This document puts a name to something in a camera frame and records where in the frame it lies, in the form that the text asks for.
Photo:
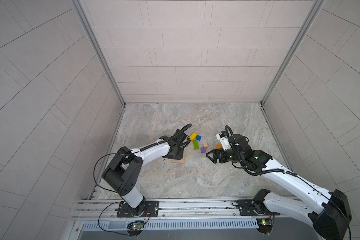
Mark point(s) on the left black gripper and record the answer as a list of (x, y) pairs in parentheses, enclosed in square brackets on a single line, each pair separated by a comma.
[(180, 156)]

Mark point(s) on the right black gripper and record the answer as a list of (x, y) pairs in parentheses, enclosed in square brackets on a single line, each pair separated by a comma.
[(220, 154)]

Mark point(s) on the green wood block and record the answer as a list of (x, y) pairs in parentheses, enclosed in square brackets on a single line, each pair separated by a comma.
[(196, 145)]

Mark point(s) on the natural wood block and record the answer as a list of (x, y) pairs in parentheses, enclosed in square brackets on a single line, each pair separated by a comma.
[(181, 161)]

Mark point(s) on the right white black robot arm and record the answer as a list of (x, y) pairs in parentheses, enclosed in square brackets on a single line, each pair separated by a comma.
[(327, 212)]

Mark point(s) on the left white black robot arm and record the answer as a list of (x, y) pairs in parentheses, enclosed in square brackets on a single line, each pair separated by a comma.
[(122, 172)]

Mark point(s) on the yellow wood block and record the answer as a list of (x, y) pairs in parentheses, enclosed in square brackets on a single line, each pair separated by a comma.
[(193, 136)]

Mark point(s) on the right circuit board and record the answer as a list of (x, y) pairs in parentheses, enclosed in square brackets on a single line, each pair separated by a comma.
[(265, 225)]

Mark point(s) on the left green circuit board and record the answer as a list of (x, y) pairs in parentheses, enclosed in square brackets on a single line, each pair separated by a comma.
[(135, 226)]

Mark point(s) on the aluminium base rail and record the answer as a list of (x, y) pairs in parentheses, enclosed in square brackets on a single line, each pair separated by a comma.
[(207, 208)]

